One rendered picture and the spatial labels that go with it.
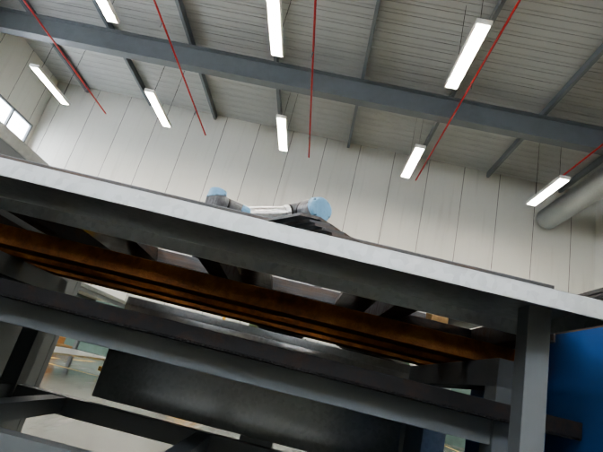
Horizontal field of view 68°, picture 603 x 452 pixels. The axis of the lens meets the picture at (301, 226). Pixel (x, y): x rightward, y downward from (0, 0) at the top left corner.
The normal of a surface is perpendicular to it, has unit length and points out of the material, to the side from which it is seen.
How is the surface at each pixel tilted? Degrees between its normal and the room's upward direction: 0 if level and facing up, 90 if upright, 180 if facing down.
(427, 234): 90
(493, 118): 90
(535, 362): 90
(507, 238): 90
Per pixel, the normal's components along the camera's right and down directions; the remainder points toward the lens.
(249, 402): 0.04, -0.33
